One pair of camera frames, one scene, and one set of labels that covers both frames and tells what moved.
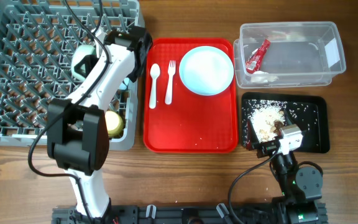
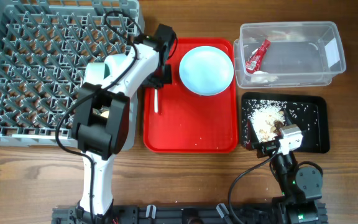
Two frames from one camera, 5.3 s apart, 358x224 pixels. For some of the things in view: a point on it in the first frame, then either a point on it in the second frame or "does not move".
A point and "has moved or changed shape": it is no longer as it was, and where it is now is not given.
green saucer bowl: x=79 y=51 has moved or changed shape
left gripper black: x=90 y=60 -> x=168 y=79
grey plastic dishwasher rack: x=26 y=60 does not move
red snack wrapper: x=253 y=63 does not move
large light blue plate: x=206 y=70 does not move
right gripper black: x=266 y=147 does not move
